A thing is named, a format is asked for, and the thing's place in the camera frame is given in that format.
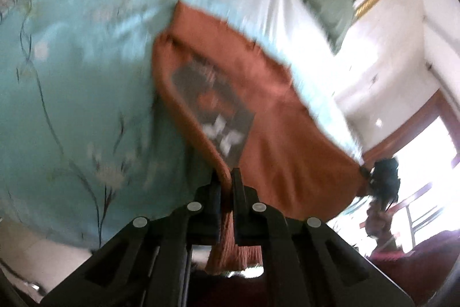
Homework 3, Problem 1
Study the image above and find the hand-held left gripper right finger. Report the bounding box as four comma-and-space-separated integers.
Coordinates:
232, 168, 415, 307

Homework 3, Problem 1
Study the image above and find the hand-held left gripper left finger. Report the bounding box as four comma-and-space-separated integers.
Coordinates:
43, 172, 222, 307

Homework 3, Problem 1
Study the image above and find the orange knit sweater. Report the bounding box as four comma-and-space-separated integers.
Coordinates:
151, 1, 371, 274

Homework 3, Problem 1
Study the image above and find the person's right hand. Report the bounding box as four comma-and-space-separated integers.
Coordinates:
364, 201, 395, 240

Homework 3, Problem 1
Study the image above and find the window railing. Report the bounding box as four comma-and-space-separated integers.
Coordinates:
393, 183, 448, 252

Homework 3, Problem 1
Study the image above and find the dark red cloth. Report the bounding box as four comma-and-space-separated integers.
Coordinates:
368, 231, 454, 307

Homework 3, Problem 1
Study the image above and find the teal floral bedsheet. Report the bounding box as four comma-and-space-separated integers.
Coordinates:
0, 0, 364, 251

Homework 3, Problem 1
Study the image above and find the wooden door frame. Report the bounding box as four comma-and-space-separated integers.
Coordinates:
362, 87, 454, 164

